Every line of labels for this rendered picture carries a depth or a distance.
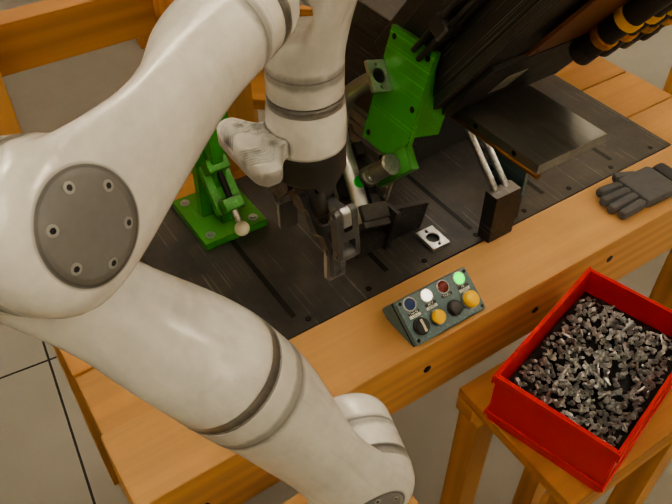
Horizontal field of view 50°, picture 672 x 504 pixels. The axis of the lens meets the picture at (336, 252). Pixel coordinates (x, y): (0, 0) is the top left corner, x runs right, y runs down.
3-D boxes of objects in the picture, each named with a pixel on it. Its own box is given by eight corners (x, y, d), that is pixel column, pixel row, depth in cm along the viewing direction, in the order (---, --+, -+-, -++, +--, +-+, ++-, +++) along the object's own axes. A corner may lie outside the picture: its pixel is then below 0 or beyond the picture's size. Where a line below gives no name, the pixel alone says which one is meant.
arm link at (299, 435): (186, 463, 49) (163, 356, 55) (357, 547, 69) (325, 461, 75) (298, 394, 48) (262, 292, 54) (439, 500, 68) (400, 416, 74)
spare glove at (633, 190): (649, 162, 153) (653, 153, 151) (690, 190, 147) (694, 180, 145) (580, 194, 146) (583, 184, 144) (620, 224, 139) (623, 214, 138)
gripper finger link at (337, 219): (327, 210, 67) (328, 255, 71) (338, 221, 66) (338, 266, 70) (352, 199, 68) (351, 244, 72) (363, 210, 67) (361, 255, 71)
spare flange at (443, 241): (415, 235, 137) (415, 232, 136) (431, 228, 139) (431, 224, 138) (433, 252, 134) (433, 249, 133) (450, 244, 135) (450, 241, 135)
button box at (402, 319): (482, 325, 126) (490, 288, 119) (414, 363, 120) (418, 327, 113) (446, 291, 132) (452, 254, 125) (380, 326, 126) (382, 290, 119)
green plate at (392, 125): (435, 163, 128) (473, 51, 117) (399, 168, 124) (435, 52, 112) (395, 132, 135) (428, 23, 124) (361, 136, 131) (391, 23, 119)
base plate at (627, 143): (668, 151, 159) (671, 143, 158) (221, 380, 116) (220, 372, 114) (532, 68, 184) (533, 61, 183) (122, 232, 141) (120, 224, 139)
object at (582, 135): (602, 148, 123) (607, 133, 121) (534, 181, 117) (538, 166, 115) (454, 52, 147) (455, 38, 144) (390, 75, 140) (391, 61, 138)
